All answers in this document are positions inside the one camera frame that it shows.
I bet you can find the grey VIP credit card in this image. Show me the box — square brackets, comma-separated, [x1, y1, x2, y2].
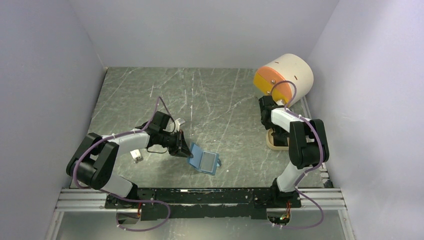
[199, 151, 220, 175]

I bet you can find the beige cylindrical drawer box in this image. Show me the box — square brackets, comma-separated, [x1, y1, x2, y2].
[253, 53, 314, 107]

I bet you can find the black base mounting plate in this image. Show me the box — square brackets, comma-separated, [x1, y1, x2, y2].
[104, 186, 302, 221]

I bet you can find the small white plastic piece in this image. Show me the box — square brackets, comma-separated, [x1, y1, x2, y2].
[130, 149, 144, 164]

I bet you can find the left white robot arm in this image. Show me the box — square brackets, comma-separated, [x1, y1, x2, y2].
[65, 111, 193, 208]

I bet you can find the beige oval tray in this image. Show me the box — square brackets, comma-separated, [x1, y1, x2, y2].
[265, 129, 290, 151]

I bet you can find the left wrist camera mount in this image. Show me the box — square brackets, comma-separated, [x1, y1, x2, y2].
[174, 118, 186, 132]

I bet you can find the aluminium rail frame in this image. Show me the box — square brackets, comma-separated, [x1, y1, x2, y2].
[54, 99, 349, 213]

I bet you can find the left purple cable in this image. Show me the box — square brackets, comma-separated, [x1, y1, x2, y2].
[72, 96, 171, 233]

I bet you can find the blue card holder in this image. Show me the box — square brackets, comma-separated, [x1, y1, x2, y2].
[187, 142, 222, 176]

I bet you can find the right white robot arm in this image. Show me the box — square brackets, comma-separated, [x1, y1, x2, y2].
[258, 95, 330, 207]

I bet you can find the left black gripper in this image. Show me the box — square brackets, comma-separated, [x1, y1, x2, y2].
[158, 129, 193, 159]

